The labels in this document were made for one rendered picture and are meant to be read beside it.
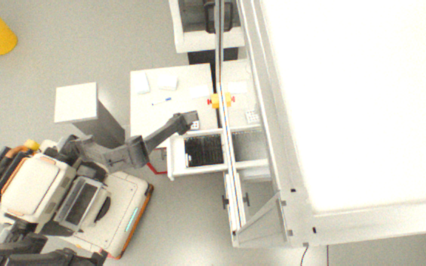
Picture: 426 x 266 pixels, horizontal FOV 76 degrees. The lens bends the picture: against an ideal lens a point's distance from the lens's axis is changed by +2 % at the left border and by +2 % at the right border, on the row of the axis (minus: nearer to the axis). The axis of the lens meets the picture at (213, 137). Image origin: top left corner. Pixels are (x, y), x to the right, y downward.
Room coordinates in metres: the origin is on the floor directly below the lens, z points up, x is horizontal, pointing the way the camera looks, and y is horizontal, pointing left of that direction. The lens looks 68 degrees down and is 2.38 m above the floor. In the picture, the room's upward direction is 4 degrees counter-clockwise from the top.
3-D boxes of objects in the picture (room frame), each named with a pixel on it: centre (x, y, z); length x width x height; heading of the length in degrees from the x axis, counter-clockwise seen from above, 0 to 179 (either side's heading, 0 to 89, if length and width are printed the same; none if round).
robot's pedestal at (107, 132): (1.00, 0.94, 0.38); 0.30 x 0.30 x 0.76; 6
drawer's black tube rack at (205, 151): (0.54, 0.06, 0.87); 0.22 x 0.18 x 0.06; 93
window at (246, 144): (0.50, -0.09, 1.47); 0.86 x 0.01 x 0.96; 3
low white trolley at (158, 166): (0.94, 0.27, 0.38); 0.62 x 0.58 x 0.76; 3
